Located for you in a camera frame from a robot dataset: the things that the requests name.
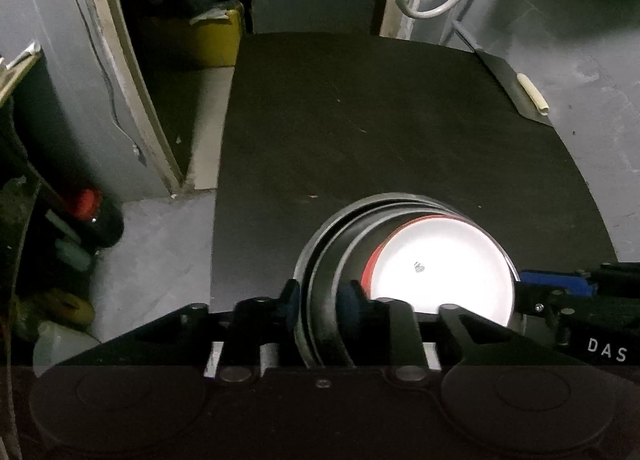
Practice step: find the white plastic container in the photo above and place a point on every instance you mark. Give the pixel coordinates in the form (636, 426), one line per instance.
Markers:
(60, 347)

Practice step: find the green bottle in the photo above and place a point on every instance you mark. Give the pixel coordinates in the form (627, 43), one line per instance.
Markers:
(70, 252)

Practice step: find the large steel bowl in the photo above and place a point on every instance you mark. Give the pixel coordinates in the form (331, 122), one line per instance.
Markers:
(299, 275)

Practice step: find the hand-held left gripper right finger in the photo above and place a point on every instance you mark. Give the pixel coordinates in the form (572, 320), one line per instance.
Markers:
(350, 307)

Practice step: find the grey flat metal tool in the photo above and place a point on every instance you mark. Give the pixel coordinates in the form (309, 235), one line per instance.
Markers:
(500, 75)

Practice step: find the cream cylindrical roll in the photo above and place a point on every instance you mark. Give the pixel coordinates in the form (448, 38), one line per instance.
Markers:
(534, 95)

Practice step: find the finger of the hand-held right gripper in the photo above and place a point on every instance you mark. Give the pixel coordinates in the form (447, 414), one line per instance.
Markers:
(537, 307)
(555, 282)

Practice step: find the white bowl with dark speck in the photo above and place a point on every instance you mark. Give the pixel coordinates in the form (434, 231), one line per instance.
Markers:
(450, 265)

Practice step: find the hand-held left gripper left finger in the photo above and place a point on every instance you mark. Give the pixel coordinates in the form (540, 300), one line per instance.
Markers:
(291, 300)

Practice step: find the yellow bin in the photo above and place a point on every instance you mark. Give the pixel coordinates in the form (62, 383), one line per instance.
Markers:
(215, 40)

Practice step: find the red-capped dark bottle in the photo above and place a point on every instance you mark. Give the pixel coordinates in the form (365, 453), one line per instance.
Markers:
(92, 215)

